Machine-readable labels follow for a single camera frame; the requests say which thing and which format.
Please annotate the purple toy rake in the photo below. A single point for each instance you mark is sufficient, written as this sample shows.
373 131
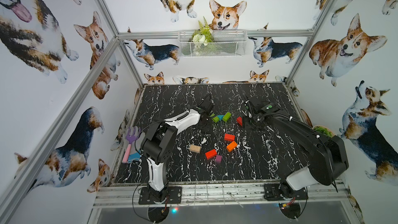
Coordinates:
132 136

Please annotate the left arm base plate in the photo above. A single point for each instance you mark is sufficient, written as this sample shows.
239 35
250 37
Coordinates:
169 195

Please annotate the natural wood block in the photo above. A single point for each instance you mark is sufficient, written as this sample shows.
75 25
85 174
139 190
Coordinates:
195 148

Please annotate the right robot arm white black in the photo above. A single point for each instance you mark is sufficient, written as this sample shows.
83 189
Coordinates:
327 156

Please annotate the pink pot green plant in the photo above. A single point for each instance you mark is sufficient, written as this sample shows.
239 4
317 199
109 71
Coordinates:
324 130

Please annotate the green block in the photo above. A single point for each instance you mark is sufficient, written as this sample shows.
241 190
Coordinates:
226 117
215 119

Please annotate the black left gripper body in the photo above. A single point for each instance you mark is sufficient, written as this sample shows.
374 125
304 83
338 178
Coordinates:
206 109

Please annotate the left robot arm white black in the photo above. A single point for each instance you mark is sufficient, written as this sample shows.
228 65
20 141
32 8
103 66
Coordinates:
159 140

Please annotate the artificial fern with flower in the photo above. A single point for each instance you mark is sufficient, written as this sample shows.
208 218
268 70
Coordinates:
202 37

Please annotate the red block middle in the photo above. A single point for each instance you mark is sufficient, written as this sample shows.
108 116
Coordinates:
229 137

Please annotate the red block small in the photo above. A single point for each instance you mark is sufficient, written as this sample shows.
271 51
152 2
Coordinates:
240 121

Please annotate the white wire basket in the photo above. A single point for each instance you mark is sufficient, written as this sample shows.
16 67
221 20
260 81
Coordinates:
226 44

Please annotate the red block lower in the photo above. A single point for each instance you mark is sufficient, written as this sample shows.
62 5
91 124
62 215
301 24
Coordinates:
211 154

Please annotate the purple cube block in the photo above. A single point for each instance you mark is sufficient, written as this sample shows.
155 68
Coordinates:
218 158

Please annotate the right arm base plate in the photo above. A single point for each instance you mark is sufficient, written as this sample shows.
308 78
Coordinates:
281 192

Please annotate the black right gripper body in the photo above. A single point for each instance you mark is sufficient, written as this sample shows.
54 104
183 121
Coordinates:
253 121

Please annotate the orange block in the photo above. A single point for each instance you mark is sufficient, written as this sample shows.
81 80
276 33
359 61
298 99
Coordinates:
231 146

